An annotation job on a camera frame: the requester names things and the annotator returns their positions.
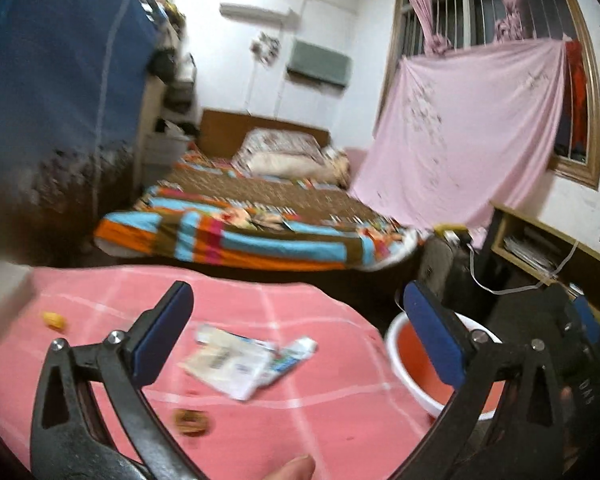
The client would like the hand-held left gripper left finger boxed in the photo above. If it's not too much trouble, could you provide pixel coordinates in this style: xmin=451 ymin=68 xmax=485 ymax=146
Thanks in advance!
xmin=30 ymin=281 xmax=206 ymax=480

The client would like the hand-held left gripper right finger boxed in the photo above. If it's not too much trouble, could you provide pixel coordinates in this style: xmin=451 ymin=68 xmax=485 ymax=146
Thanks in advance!
xmin=402 ymin=281 xmax=566 ymax=480

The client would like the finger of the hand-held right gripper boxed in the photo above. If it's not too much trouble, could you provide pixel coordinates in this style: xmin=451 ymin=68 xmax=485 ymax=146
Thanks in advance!
xmin=544 ymin=284 xmax=581 ymax=356
xmin=572 ymin=296 xmax=600 ymax=333

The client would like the orange bucket with white rim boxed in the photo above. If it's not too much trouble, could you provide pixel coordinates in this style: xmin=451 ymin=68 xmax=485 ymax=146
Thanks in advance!
xmin=384 ymin=310 xmax=506 ymax=421

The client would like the white paper packet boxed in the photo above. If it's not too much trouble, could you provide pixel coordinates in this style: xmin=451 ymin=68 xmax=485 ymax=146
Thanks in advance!
xmin=179 ymin=324 xmax=277 ymax=402

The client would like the white toothpaste tube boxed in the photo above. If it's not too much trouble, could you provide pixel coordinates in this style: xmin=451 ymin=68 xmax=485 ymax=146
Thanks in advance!
xmin=260 ymin=336 xmax=319 ymax=387

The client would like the person's left hand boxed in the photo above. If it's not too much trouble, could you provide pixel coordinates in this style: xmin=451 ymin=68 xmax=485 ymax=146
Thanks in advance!
xmin=262 ymin=454 xmax=317 ymax=480

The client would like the stack of papers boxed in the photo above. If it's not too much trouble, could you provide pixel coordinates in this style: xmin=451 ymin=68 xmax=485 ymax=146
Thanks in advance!
xmin=502 ymin=230 xmax=563 ymax=273

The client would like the black bag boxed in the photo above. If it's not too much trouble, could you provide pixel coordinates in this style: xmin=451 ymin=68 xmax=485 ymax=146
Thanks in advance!
xmin=447 ymin=245 xmax=486 ymax=306

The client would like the checked bag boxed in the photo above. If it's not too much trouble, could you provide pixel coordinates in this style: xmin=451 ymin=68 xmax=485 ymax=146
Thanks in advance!
xmin=422 ymin=237 xmax=456 ymax=291

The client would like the small brown scrap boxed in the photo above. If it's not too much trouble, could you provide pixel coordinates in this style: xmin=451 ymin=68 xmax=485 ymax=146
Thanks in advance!
xmin=174 ymin=408 xmax=212 ymax=437

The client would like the yellow power strip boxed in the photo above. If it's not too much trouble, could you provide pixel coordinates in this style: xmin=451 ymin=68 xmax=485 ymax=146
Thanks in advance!
xmin=435 ymin=227 xmax=471 ymax=243

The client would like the bed with colourful blanket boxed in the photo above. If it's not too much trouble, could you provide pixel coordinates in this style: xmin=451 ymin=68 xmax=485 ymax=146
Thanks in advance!
xmin=92 ymin=150 xmax=423 ymax=273

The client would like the wooden framed barred window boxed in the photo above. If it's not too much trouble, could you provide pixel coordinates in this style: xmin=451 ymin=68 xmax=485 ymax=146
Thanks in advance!
xmin=380 ymin=0 xmax=600 ymax=191

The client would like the cardboard tissue box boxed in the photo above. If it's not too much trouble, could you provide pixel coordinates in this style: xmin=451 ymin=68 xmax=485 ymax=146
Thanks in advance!
xmin=0 ymin=257 xmax=33 ymax=343

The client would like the white nightstand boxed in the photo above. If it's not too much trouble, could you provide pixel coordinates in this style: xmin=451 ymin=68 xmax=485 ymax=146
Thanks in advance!
xmin=142 ymin=130 xmax=191 ymax=181

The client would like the crumpled floral cloth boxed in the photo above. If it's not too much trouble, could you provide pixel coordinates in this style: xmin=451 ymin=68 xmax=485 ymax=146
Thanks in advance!
xmin=322 ymin=147 xmax=353 ymax=186

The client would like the cream pillow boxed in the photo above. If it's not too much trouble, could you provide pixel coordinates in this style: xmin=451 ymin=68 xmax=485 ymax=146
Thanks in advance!
xmin=232 ymin=152 xmax=331 ymax=181

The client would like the dark clothes pile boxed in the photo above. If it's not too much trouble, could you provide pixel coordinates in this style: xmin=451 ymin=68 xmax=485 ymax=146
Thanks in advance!
xmin=152 ymin=117 xmax=201 ymax=137

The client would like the pink hanging sheet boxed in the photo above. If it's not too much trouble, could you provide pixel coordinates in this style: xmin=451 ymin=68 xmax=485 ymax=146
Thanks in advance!
xmin=347 ymin=37 xmax=568 ymax=233

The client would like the floral pillow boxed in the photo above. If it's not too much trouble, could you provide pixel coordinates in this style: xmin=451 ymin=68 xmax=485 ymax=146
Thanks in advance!
xmin=237 ymin=128 xmax=323 ymax=158

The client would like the red hanging cloth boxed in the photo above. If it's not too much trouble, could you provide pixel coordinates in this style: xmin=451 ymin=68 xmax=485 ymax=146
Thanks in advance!
xmin=562 ymin=40 xmax=588 ymax=146

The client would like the grey hanging tote bag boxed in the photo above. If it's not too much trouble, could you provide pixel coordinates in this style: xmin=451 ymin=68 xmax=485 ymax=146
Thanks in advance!
xmin=162 ymin=57 xmax=198 ymax=113

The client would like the dark hanging bag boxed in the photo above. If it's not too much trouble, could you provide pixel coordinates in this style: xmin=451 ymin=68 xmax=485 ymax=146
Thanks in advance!
xmin=147 ymin=47 xmax=181 ymax=81

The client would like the blue fabric wardrobe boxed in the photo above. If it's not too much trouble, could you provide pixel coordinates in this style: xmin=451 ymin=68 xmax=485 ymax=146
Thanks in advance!
xmin=0 ymin=0 xmax=163 ymax=261

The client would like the pink curtain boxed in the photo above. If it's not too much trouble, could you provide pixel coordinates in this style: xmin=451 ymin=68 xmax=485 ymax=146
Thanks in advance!
xmin=392 ymin=0 xmax=453 ymax=56
xmin=485 ymin=0 xmax=528 ymax=41

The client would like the colourful clutter pile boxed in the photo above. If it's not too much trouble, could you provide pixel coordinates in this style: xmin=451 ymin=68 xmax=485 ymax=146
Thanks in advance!
xmin=152 ymin=0 xmax=188 ymax=26

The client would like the white air conditioner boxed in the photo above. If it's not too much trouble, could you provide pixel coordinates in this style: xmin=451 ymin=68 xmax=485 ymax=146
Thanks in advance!
xmin=219 ymin=2 xmax=298 ymax=23

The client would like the white cable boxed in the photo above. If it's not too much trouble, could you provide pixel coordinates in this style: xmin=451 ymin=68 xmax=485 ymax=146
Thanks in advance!
xmin=467 ymin=240 xmax=581 ymax=295

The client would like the green covered wall appliance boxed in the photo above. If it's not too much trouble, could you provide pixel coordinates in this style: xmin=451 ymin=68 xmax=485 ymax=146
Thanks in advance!
xmin=286 ymin=40 xmax=353 ymax=86

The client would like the wall socket with plugs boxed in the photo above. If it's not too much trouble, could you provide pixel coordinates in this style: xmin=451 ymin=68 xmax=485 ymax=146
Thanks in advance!
xmin=250 ymin=32 xmax=281 ymax=66

